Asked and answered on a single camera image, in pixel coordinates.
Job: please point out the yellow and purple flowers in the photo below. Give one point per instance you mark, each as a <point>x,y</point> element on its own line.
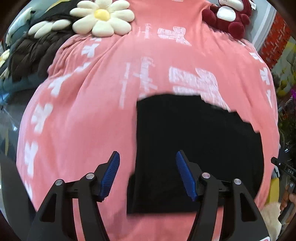
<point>284,84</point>

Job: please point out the black small garment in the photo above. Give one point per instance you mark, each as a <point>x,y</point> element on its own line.
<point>218,141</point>

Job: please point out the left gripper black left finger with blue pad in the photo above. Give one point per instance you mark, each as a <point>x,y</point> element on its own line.
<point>55,218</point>

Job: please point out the blue-grey sofa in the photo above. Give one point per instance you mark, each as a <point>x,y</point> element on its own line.
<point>12,82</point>

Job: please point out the dark red plush toy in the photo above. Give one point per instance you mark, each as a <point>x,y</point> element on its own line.
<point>229,16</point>

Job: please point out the white goose plush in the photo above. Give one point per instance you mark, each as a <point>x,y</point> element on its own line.
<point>19,22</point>

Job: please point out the beige fluffy rug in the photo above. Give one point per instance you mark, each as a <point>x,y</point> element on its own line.
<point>270,214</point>

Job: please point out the white daisy plush pillow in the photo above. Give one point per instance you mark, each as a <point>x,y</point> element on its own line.
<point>102,18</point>

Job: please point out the dark brown puffer jacket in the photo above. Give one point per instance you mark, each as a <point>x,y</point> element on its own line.
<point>36,55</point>

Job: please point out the pink printed blanket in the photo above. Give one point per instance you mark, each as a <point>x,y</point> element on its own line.
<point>87,107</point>

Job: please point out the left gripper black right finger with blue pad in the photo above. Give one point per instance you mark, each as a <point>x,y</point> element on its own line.
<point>241,218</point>

